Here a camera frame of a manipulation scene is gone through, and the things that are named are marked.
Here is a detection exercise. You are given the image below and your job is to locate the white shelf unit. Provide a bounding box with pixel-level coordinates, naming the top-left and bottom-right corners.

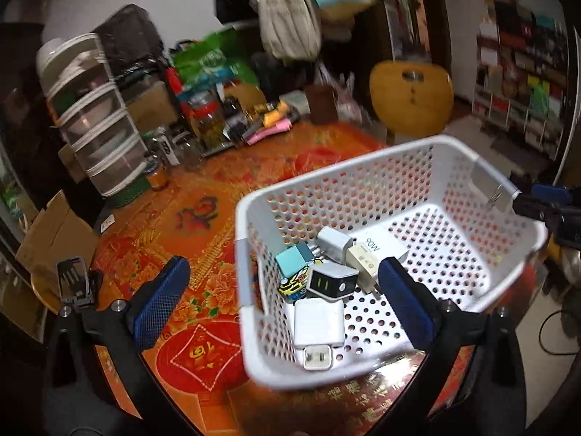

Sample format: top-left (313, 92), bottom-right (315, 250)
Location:
top-left (471, 0), bottom-right (571, 161)

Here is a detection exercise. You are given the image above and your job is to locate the black charger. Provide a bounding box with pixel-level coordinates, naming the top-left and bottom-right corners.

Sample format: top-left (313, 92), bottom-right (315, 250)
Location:
top-left (307, 261), bottom-right (361, 302)

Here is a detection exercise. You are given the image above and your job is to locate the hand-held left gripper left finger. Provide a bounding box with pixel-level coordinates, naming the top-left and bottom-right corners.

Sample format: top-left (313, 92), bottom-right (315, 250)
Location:
top-left (45, 257), bottom-right (196, 436)

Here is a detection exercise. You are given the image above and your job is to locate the black cable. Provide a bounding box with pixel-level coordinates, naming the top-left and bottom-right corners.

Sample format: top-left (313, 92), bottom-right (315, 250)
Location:
top-left (537, 308), bottom-right (581, 356)

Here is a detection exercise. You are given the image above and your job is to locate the small white charger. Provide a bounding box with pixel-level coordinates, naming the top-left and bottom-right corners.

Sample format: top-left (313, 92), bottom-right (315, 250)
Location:
top-left (314, 226), bottom-right (357, 265)

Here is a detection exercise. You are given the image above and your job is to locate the yellow cartoon charger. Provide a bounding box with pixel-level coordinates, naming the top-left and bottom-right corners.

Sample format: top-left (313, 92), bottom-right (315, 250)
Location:
top-left (278, 259), bottom-right (326, 303)

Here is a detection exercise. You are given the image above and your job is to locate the pink packet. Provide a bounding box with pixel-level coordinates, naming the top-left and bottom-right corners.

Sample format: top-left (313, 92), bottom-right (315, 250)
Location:
top-left (244, 117), bottom-right (292, 147)

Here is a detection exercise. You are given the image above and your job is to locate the open cardboard box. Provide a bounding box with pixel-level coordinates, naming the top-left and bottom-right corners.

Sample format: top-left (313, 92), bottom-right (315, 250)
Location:
top-left (15, 190), bottom-right (99, 283)

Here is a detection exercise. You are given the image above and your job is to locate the clear plastic bag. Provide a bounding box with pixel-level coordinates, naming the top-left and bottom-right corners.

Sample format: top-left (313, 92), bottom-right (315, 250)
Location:
top-left (318, 61), bottom-right (377, 124)

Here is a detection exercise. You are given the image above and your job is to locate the orange jar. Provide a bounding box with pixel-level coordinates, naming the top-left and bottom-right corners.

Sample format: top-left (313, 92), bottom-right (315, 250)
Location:
top-left (144, 162), bottom-right (170, 192)

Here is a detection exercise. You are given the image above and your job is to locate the white perforated plastic basket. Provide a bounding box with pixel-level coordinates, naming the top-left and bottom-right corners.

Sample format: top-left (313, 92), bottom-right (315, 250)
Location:
top-left (233, 134), bottom-right (550, 393)

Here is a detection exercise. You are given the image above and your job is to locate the white tote bag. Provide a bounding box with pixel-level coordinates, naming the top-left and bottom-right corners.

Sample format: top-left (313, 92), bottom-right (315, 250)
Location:
top-left (249, 0), bottom-right (324, 63)

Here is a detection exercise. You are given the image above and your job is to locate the green shopping bag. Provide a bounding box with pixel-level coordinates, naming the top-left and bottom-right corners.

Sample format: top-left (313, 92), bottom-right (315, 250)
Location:
top-left (171, 31), bottom-right (260, 92)

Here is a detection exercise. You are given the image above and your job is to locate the dark brown quilted bag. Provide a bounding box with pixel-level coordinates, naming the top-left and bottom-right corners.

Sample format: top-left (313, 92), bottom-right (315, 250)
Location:
top-left (92, 4), bottom-right (165, 79)

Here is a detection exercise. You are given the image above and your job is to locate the teal charger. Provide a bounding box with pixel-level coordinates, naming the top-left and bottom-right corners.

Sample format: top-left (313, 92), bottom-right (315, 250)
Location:
top-left (274, 242), bottom-right (318, 280)

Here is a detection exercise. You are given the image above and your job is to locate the red printed tablecloth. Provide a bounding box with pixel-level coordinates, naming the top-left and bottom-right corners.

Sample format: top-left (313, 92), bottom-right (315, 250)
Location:
top-left (91, 120), bottom-right (477, 436)

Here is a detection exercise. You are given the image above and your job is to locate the black phone stand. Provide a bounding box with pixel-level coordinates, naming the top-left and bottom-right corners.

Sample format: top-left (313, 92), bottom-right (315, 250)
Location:
top-left (56, 255), bottom-right (103, 306)

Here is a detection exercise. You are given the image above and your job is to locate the clear stacked drawer unit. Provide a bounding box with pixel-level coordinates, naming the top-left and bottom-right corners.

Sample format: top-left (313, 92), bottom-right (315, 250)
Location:
top-left (35, 33), bottom-right (149, 197)

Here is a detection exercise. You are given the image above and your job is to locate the small glass jar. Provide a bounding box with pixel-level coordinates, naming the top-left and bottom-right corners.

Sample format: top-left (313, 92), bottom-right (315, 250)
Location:
top-left (151, 133), bottom-right (178, 167)
top-left (175, 131), bottom-right (201, 170)

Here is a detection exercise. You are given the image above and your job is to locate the glass jar of olives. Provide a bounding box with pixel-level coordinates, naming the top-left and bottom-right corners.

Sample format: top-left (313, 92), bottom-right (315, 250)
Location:
top-left (187, 92), bottom-right (228, 145)

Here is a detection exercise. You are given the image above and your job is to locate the brown mug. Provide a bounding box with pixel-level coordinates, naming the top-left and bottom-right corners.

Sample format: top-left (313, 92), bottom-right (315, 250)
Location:
top-left (303, 83), bottom-right (340, 126)

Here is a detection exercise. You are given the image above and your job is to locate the beige charger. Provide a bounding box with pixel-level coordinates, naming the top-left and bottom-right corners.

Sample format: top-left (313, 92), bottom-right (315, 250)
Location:
top-left (344, 242), bottom-right (385, 296)

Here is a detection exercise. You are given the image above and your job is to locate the large white square charger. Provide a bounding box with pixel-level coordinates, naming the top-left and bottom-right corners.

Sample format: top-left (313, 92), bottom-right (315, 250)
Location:
top-left (293, 297), bottom-right (347, 372)

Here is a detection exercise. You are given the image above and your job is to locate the orange packet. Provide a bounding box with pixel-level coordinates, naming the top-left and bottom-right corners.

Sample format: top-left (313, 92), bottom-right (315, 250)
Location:
top-left (262, 101), bottom-right (290, 126)

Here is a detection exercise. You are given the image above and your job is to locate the green mesh basket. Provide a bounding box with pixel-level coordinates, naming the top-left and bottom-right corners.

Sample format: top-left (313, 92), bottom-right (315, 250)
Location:
top-left (113, 176), bottom-right (151, 208)

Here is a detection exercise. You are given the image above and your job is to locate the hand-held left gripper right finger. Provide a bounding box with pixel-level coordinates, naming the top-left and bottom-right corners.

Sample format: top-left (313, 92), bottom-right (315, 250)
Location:
top-left (363, 257), bottom-right (527, 436)

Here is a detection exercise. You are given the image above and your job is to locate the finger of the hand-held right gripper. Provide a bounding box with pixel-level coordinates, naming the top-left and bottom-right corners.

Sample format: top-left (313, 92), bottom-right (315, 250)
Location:
top-left (513, 184), bottom-right (573, 222)

